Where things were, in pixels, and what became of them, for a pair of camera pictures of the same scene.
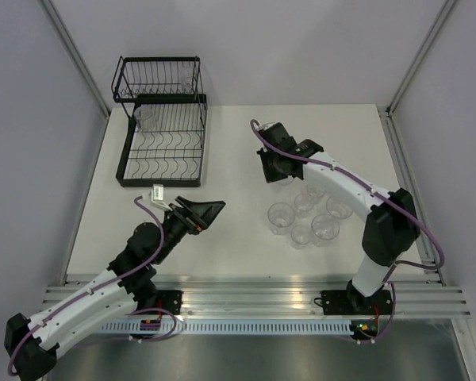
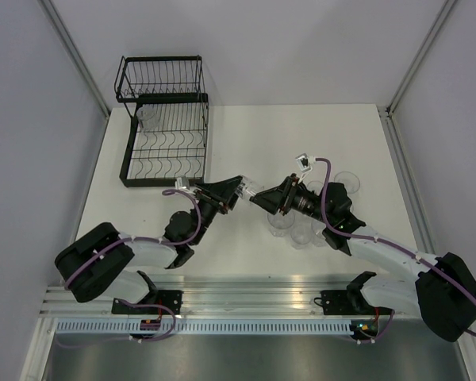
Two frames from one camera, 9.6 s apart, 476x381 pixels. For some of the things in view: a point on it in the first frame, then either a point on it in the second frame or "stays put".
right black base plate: [353, 302] stays put
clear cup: [279, 217] stays put
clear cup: [324, 228] stays put
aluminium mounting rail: [280, 297] stays put
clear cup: [300, 235] stays put
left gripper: [204, 213] → [226, 191]
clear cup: [186, 75] → [249, 187]
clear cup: [146, 117] stays put
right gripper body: [272, 171] → [296, 197]
